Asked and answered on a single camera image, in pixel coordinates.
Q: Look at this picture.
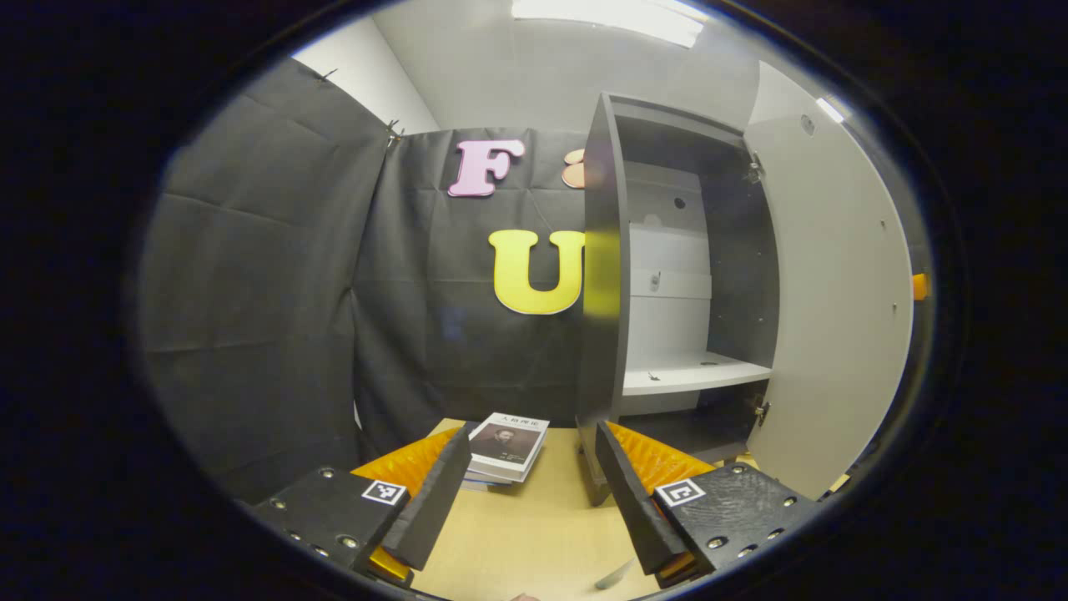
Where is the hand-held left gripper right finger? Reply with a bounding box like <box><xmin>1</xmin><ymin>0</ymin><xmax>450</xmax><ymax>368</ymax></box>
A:
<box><xmin>594</xmin><ymin>420</ymin><xmax>819</xmax><ymax>587</ymax></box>

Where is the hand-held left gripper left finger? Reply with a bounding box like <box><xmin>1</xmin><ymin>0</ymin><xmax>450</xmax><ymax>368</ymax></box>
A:
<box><xmin>250</xmin><ymin>422</ymin><xmax>474</xmax><ymax>585</ymax></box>

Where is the grey cabinet door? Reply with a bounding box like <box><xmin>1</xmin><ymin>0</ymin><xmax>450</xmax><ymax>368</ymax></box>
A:
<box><xmin>745</xmin><ymin>58</ymin><xmax>916</xmax><ymax>502</ymax></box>

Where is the white cabinet shelf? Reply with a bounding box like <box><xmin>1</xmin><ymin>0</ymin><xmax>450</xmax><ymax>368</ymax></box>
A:
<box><xmin>622</xmin><ymin>351</ymin><xmax>773</xmax><ymax>397</ymax></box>

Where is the dark grey cabinet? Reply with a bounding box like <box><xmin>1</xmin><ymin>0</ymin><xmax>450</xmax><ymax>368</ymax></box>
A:
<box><xmin>576</xmin><ymin>92</ymin><xmax>781</xmax><ymax>506</ymax></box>

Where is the white book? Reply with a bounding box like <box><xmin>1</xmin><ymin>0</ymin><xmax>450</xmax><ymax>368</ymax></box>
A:
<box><xmin>461</xmin><ymin>467</ymin><xmax>535</xmax><ymax>493</ymax></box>

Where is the book with portrait cover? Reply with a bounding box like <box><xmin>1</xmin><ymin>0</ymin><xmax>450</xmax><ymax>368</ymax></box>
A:
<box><xmin>467</xmin><ymin>412</ymin><xmax>550</xmax><ymax>483</ymax></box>

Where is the black backdrop cloth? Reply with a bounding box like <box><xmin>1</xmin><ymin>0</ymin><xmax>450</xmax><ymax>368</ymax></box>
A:
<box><xmin>138</xmin><ymin>57</ymin><xmax>602</xmax><ymax>502</ymax></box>

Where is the ceiling light panel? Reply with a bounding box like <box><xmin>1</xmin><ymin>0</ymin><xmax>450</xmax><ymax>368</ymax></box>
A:
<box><xmin>511</xmin><ymin>0</ymin><xmax>706</xmax><ymax>48</ymax></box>

